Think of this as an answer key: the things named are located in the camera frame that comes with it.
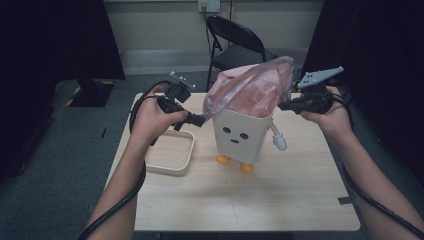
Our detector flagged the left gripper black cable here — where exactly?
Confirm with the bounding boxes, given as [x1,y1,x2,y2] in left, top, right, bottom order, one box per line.
[77,79,174,240]

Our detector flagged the white rectangular bin rim ring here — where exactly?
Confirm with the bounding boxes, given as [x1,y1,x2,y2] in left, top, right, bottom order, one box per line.
[144,128,196,177]

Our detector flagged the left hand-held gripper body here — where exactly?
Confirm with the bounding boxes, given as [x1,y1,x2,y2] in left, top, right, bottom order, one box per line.
[156,70,197,114]

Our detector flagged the person's left hand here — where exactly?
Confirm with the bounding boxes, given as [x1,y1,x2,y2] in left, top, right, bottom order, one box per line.
[131,84,190,145]

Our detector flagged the black floor cables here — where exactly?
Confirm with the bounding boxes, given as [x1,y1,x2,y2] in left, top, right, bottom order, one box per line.
[333,83,355,113]

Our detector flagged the black folding chair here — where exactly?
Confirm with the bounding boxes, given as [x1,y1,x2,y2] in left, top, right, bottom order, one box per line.
[205,14,279,93]

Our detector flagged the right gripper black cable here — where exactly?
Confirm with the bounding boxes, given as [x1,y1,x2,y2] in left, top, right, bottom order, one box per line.
[329,93,424,240]

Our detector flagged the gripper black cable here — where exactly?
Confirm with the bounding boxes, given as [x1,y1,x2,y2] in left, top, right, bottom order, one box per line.
[329,93,424,240]
[77,79,174,240]

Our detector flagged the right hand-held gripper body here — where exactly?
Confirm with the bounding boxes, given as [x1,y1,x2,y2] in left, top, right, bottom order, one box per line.
[294,65,345,115]

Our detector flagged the pink plastic trash bag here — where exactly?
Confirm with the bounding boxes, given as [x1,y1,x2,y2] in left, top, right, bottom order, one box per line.
[202,55,295,122]

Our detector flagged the thin black power cable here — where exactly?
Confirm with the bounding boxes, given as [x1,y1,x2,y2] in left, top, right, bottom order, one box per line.
[201,6,214,56]

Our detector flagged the person's right hand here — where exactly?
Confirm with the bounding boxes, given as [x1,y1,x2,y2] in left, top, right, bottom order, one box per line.
[300,86,355,138]

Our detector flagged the dark curtain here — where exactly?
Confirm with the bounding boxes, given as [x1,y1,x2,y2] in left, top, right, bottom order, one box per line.
[301,0,424,188]
[0,0,127,181]

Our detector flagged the black striped stand base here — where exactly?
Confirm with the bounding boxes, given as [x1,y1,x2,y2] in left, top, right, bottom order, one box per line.
[64,78,116,108]

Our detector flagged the white wall socket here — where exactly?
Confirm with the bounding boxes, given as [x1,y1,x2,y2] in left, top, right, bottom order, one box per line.
[197,0,222,14]

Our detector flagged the white cartoon-face trash bin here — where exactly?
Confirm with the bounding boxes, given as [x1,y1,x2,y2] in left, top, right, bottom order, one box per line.
[211,108,288,175]

